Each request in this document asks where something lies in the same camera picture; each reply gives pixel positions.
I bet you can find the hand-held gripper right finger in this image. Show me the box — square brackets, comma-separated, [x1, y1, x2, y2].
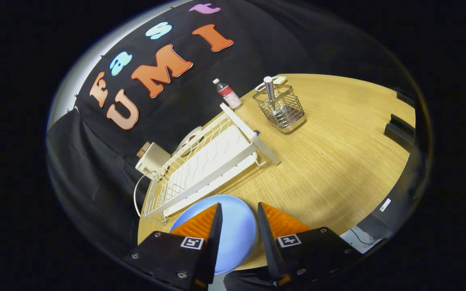
[257, 202, 364, 288]

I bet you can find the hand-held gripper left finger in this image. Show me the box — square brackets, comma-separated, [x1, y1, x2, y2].
[123, 202, 223, 291]

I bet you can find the blue plate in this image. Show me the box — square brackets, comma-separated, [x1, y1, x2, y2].
[169, 194, 258, 275]

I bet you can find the white wire dish rack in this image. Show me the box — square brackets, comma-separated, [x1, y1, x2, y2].
[134, 103, 281, 223]

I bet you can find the metal wire basket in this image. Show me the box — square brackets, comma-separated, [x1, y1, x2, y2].
[252, 83, 307, 134]

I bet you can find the spoon with checked handle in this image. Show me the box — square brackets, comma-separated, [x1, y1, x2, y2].
[263, 76, 277, 112]

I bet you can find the white round plate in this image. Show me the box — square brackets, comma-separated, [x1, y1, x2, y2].
[175, 126, 203, 154]

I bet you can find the person's dark clothing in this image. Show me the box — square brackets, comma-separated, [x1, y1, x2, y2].
[223, 266, 278, 291]

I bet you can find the white ridged drip tray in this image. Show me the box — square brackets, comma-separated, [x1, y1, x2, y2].
[162, 125, 258, 217]

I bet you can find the white toaster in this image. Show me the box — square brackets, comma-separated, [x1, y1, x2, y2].
[135, 141, 172, 178]

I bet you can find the black backdrop cloth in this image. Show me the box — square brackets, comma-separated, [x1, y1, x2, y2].
[47, 0, 415, 259]

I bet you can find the clear bottle with red label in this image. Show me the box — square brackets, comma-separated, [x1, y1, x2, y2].
[212, 78, 242, 110]

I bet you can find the white divided sauce tray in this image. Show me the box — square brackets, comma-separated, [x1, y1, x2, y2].
[255, 76, 287, 93]

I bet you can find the black chair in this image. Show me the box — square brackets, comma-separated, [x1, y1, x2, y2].
[384, 89, 416, 152]

